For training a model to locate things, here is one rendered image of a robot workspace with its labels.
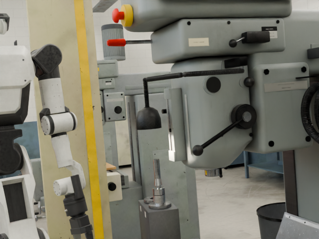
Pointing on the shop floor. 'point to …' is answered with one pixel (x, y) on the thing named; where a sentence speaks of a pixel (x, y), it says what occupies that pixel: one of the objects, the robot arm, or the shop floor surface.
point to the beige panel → (83, 79)
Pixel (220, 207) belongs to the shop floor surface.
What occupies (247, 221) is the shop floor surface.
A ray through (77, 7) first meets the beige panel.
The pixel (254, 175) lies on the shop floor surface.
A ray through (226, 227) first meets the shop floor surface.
